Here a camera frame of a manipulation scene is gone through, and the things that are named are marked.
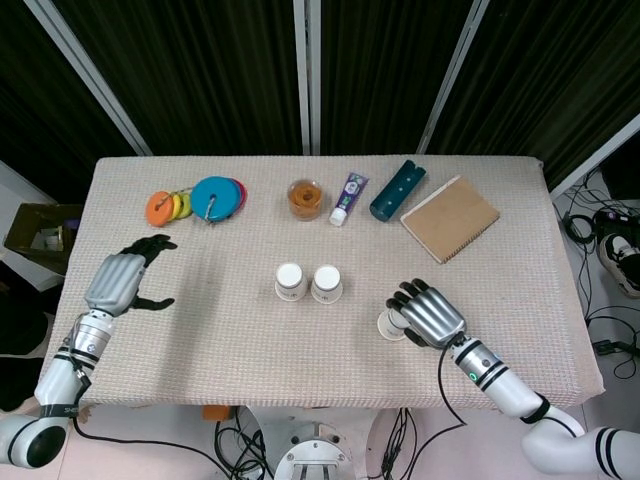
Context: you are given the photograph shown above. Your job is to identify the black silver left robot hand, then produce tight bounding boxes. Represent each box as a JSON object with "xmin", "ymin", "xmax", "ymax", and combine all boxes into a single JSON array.
[{"xmin": 83, "ymin": 234, "xmax": 179, "ymax": 317}]

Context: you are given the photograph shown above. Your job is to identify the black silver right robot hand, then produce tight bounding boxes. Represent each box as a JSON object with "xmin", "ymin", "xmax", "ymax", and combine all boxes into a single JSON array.
[{"xmin": 385, "ymin": 278, "xmax": 469, "ymax": 350}]

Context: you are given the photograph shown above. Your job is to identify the white paper cup blue logo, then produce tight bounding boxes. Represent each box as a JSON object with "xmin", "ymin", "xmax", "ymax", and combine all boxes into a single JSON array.
[
  {"xmin": 273, "ymin": 263, "xmax": 309, "ymax": 304},
  {"xmin": 376, "ymin": 305, "xmax": 411, "ymax": 342},
  {"xmin": 310, "ymin": 265, "xmax": 345, "ymax": 306}
]

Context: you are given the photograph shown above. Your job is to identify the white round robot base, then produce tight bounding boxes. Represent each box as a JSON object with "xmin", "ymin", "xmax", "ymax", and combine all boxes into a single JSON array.
[{"xmin": 247, "ymin": 404, "xmax": 381, "ymax": 480}]

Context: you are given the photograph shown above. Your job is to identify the small orange disc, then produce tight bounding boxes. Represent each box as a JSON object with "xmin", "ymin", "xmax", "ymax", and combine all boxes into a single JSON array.
[{"xmin": 145, "ymin": 190, "xmax": 176, "ymax": 224}]

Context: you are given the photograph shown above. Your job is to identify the brown spiral notebook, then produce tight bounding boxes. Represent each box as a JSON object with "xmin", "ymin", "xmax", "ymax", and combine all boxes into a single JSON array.
[{"xmin": 399, "ymin": 174, "xmax": 501, "ymax": 265}]

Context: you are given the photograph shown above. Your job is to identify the open cardboard box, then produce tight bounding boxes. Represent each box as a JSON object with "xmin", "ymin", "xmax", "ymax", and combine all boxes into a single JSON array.
[{"xmin": 3, "ymin": 203, "xmax": 84, "ymax": 276}]

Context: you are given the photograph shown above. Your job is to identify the teal plastic trough holder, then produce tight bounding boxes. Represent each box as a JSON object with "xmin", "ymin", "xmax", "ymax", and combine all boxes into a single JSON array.
[{"xmin": 369, "ymin": 159, "xmax": 427, "ymax": 224}]

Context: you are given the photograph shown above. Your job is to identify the large light blue disc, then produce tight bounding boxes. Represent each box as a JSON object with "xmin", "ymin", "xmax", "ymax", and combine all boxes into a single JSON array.
[{"xmin": 190, "ymin": 175, "xmax": 239, "ymax": 221}]

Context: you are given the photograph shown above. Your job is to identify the beige waffle tablecloth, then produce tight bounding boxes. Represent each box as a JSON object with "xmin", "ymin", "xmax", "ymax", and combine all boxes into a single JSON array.
[{"xmin": 38, "ymin": 154, "xmax": 605, "ymax": 412}]

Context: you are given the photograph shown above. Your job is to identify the purple toothpaste tube white cap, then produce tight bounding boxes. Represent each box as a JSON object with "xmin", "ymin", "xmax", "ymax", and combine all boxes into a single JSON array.
[{"xmin": 328, "ymin": 172, "xmax": 370, "ymax": 228}]

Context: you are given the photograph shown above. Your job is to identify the clear jar of rubber bands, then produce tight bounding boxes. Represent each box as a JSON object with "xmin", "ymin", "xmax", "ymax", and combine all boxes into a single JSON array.
[{"xmin": 287, "ymin": 178, "xmax": 324, "ymax": 221}]

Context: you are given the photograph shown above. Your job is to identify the dark curtain panel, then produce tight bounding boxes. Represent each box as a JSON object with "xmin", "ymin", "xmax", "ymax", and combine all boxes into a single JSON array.
[
  {"xmin": 433, "ymin": 0, "xmax": 640, "ymax": 187},
  {"xmin": 53, "ymin": 0, "xmax": 304, "ymax": 156},
  {"xmin": 0, "ymin": 0, "xmax": 140, "ymax": 201},
  {"xmin": 319, "ymin": 0, "xmax": 475, "ymax": 155}
]

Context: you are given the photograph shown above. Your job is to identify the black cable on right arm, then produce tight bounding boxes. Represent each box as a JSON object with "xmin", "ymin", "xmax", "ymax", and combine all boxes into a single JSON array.
[{"xmin": 437, "ymin": 344, "xmax": 469, "ymax": 434}]

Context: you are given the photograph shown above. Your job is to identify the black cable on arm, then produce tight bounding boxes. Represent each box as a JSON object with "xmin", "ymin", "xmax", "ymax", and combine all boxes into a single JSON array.
[
  {"xmin": 437, "ymin": 344, "xmax": 469, "ymax": 434},
  {"xmin": 72, "ymin": 417, "xmax": 229, "ymax": 474}
]

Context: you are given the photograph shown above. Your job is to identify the twisted rope string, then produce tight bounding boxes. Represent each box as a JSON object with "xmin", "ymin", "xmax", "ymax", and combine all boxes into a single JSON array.
[{"xmin": 159, "ymin": 185, "xmax": 221, "ymax": 224}]

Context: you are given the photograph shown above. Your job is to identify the black cable bundle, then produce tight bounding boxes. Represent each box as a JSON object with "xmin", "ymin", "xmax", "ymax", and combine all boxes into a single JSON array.
[
  {"xmin": 214, "ymin": 407, "xmax": 274, "ymax": 480},
  {"xmin": 382, "ymin": 407, "xmax": 419, "ymax": 480}
]

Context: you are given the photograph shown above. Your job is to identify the black coiled floor cable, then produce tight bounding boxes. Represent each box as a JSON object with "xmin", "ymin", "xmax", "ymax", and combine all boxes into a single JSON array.
[{"xmin": 564, "ymin": 213, "xmax": 607, "ymax": 247}]

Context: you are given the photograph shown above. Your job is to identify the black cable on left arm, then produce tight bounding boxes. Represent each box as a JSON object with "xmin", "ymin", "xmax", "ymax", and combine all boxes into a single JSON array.
[{"xmin": 72, "ymin": 417, "xmax": 229, "ymax": 474}]

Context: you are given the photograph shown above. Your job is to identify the white frame post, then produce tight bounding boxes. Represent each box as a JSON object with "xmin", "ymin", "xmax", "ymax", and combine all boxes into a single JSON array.
[
  {"xmin": 30, "ymin": 0, "xmax": 154, "ymax": 157},
  {"xmin": 293, "ymin": 0, "xmax": 322, "ymax": 155},
  {"xmin": 549, "ymin": 113, "xmax": 640, "ymax": 199},
  {"xmin": 416, "ymin": 0, "xmax": 492, "ymax": 155}
]

